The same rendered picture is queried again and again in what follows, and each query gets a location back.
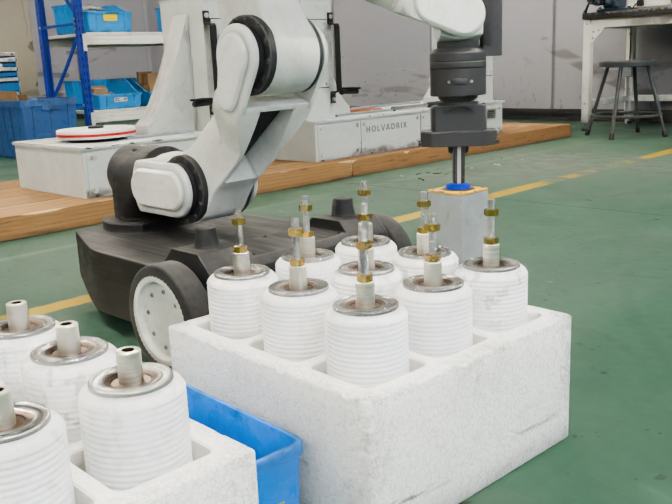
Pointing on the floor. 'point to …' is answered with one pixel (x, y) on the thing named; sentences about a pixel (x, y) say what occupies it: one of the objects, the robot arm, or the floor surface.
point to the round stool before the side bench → (634, 96)
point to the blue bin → (287, 482)
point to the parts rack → (87, 59)
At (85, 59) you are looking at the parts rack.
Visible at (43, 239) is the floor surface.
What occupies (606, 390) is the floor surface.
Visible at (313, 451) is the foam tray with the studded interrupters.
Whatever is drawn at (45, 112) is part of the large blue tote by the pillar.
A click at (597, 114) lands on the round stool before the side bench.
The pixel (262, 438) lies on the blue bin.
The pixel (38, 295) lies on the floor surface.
